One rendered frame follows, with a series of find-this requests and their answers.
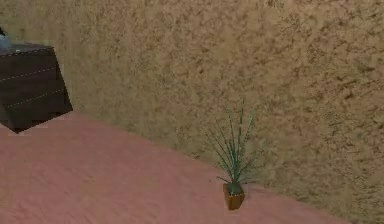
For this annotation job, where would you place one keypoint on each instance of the dark brown chest of drawers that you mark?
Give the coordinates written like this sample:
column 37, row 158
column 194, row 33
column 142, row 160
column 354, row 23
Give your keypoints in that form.
column 31, row 86

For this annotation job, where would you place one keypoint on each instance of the green house plant, brown pot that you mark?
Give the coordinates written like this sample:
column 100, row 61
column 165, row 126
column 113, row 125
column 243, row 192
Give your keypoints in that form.
column 234, row 196

